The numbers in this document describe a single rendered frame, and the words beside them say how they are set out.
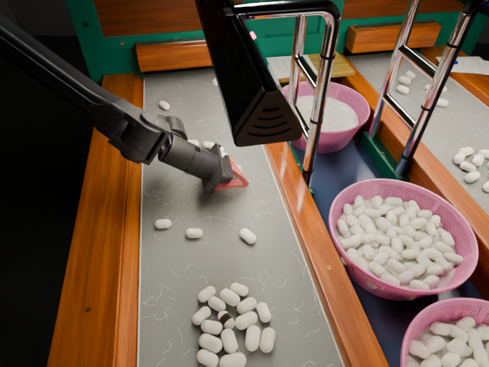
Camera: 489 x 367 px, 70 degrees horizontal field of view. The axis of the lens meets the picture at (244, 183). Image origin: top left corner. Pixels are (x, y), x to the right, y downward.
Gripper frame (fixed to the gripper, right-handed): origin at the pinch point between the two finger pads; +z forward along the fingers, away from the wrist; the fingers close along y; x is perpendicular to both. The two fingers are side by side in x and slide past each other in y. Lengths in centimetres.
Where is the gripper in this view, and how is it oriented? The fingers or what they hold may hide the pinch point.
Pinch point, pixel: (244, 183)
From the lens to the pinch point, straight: 75.9
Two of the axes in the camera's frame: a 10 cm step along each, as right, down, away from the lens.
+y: -1.9, -6.9, 7.0
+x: -6.2, 6.4, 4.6
